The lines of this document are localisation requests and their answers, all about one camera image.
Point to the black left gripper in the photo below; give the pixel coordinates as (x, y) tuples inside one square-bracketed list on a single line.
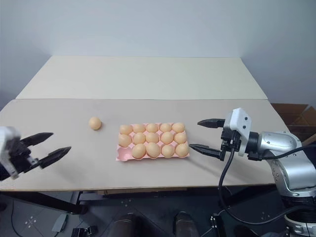
[(22, 153)]

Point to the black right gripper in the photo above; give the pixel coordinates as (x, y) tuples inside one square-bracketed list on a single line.
[(229, 144)]

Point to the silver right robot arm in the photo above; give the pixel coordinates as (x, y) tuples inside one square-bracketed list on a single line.
[(284, 158)]

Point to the loose tan egg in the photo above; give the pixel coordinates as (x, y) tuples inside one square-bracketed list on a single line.
[(94, 123)]

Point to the pink egg tray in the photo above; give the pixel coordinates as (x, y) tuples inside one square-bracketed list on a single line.
[(122, 154)]

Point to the grey flat floor piece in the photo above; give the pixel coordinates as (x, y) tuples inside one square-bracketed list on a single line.
[(60, 222)]

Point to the brown cardboard box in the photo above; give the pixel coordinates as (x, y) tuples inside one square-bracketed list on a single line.
[(293, 118)]

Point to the dark rounded shape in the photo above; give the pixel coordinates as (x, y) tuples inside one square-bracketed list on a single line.
[(126, 225), (184, 223)]

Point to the small black floor box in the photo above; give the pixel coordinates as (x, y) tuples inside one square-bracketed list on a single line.
[(82, 231)]

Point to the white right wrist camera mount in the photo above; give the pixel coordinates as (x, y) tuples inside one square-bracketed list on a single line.
[(240, 128)]

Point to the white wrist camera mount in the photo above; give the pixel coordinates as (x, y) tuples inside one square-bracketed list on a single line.
[(7, 150), (240, 128)]

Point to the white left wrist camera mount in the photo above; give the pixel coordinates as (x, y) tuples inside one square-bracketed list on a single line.
[(7, 150)]

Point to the black table frame bar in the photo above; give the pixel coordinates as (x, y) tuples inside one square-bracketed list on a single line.
[(49, 201)]

